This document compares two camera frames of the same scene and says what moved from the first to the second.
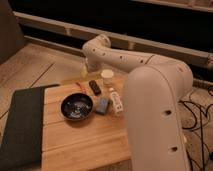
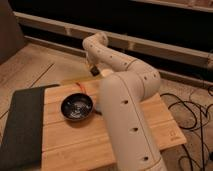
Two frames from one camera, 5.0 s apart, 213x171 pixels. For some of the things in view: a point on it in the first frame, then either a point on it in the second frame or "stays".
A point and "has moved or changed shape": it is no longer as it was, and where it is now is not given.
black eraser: (93, 84) has moved or changed shape
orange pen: (82, 88) stays
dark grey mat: (22, 145) stays
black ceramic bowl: (77, 106) stays
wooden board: (98, 141) stays
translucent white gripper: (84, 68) to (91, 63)
